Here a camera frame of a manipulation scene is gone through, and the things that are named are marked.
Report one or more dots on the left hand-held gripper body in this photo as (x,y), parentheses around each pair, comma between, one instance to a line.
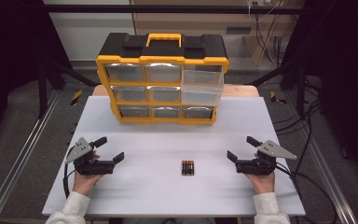
(94,167)

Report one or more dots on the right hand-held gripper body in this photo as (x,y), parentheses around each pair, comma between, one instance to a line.
(256,166)

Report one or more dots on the clear plastic drawer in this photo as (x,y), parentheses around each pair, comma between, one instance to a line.
(198,112)
(166,112)
(164,94)
(134,111)
(124,73)
(162,73)
(129,93)
(202,87)

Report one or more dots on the person's right hand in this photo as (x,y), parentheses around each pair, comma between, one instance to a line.
(263,183)

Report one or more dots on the person's left hand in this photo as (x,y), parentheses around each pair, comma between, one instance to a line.
(84,183)

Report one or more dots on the right yellow clamp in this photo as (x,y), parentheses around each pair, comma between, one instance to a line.
(275,98)

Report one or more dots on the yellow clamp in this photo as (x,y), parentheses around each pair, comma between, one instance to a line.
(76,97)
(275,98)

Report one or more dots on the left yellow clamp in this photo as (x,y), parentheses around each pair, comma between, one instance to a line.
(76,97)

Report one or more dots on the black metal stand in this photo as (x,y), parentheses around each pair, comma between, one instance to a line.
(300,87)
(42,90)

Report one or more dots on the yellow black organizer cabinet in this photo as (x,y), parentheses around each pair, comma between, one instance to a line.
(167,59)

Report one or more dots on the black curtain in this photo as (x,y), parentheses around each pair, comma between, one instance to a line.
(345,62)
(9,56)

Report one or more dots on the black horizontal bar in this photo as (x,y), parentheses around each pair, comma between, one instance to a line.
(167,9)

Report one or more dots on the metal floor rail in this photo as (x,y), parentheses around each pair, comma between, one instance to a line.
(329,177)
(18,155)

